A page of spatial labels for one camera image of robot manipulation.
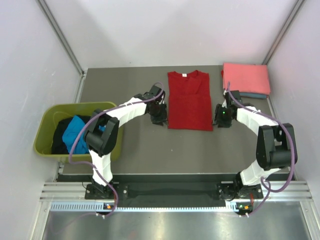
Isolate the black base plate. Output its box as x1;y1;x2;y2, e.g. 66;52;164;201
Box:
84;182;254;201

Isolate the right aluminium corner post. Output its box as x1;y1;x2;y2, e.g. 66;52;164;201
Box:
262;0;307;65

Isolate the aluminium corner post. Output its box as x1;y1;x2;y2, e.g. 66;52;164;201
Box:
36;0;85;77
262;0;307;65

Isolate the black t shirt in bin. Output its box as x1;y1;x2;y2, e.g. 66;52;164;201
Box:
51;118;69;155

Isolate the green plastic bin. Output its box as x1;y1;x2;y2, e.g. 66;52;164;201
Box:
33;101;116;163

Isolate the left aluminium corner post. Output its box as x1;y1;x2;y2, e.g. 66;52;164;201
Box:
36;0;85;77

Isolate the cyan t shirt in bin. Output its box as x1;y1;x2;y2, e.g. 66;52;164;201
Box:
62;115;91;155

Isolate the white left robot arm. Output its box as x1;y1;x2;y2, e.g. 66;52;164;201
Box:
83;85;167;199

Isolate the folded pink t shirt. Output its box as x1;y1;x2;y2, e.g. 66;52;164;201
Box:
222;62;271;95

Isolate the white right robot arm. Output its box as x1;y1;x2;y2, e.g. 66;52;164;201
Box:
213;90;298;198

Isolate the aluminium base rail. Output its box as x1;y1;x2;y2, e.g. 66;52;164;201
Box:
40;173;312;213

